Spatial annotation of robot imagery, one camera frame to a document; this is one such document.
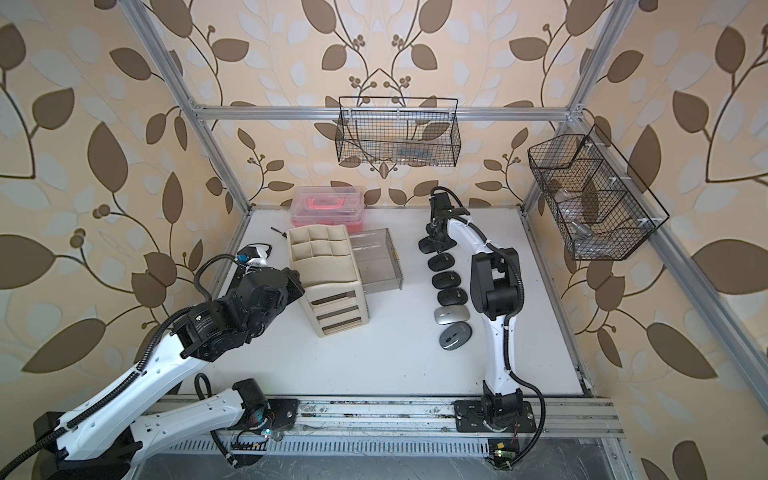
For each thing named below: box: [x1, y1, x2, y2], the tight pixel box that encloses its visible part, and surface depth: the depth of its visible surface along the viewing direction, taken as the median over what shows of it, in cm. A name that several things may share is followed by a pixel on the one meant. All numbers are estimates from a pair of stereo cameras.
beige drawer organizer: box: [287, 224, 370, 337], surface depth 79 cm
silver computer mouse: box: [434, 305, 471, 325], surface depth 93 cm
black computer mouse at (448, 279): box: [432, 271, 461, 289], surface depth 100 cm
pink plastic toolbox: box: [290, 185, 365, 233], surface depth 113 cm
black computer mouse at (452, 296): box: [437, 288, 468, 306], surface depth 96 cm
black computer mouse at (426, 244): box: [418, 236, 438, 254], surface depth 103 cm
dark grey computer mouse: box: [439, 321, 473, 351], surface depth 88 cm
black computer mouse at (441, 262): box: [427, 252, 455, 272], surface depth 104 cm
